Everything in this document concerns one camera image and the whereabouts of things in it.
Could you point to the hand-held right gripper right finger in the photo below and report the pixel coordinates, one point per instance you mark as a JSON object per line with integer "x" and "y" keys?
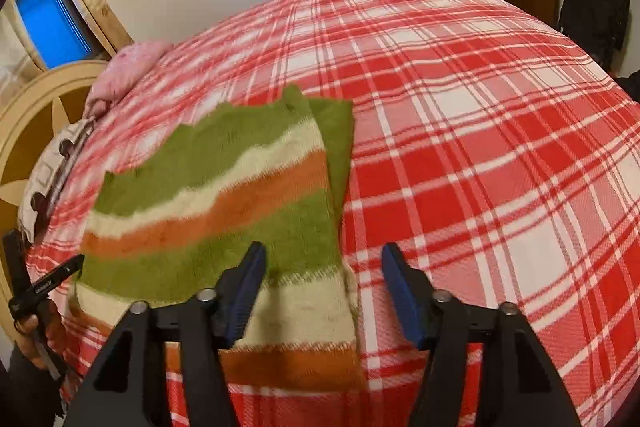
{"x": 402, "y": 302}

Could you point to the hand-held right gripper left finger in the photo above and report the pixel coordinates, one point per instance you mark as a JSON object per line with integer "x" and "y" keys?
{"x": 245, "y": 297}

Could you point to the patterned grey pillow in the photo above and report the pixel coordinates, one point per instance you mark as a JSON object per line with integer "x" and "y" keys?
{"x": 50, "y": 172}

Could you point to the red plaid bed sheet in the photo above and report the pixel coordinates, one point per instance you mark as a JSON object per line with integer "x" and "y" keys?
{"x": 475, "y": 132}

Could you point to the dark framed window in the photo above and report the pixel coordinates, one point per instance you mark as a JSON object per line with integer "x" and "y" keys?
{"x": 45, "y": 17}

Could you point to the person's left hand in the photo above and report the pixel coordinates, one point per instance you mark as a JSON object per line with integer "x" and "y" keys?
{"x": 50, "y": 332}

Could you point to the cream wooden headboard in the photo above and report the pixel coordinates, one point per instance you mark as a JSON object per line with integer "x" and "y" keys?
{"x": 30, "y": 107}

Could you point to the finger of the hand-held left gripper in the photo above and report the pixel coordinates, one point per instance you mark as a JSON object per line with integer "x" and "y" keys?
{"x": 67, "y": 267}
{"x": 12, "y": 257}

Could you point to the black backpack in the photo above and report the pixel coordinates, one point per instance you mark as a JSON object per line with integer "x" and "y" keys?
{"x": 595, "y": 7}

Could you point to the black bag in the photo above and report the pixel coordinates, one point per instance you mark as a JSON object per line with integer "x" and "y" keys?
{"x": 631, "y": 84}

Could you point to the green striped knit sweater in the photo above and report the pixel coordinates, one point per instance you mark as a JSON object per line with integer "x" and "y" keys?
{"x": 200, "y": 217}

